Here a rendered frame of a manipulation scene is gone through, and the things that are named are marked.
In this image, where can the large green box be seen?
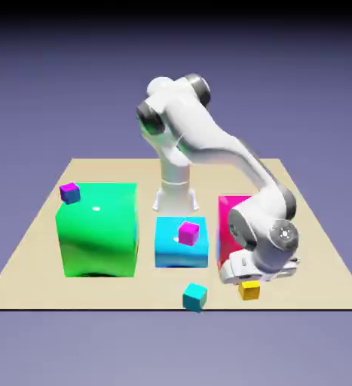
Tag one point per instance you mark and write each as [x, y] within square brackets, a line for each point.
[97, 232]

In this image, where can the small magenta cube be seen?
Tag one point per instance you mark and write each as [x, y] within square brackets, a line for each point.
[188, 233]

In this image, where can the small yellow cube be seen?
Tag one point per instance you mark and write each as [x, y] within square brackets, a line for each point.
[249, 290]

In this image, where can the small teal cube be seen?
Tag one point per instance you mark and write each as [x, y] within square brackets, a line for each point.
[194, 297]

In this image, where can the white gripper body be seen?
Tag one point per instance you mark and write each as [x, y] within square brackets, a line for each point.
[239, 268]

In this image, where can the small purple cube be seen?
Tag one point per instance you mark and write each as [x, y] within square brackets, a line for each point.
[70, 193]

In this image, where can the large pink box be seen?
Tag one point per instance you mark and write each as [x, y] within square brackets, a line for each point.
[225, 229]

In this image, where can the large cyan box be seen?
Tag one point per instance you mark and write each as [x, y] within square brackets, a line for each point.
[175, 250]

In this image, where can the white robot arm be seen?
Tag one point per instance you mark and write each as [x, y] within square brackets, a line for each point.
[193, 132]

